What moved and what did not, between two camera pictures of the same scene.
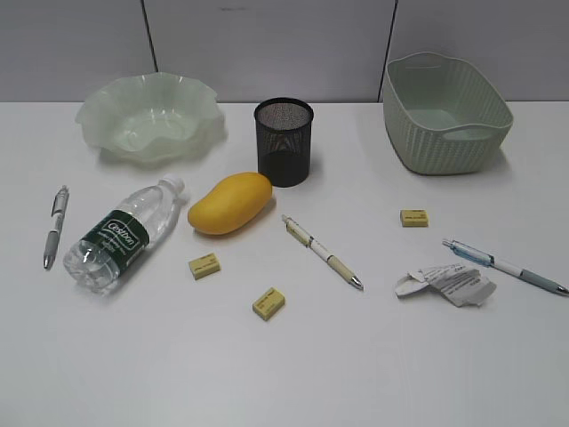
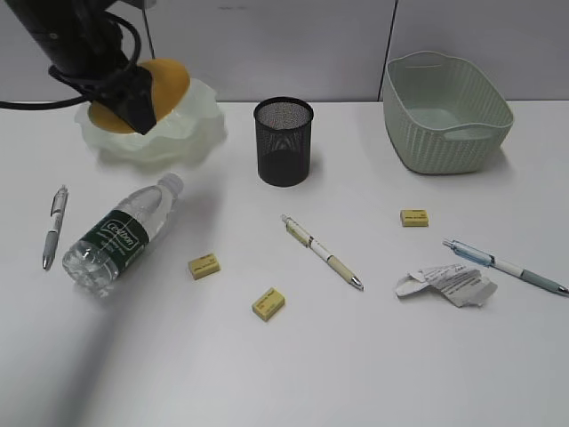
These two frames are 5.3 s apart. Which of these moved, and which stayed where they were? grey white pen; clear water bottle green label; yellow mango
Moved: yellow mango
Stayed: clear water bottle green label; grey white pen
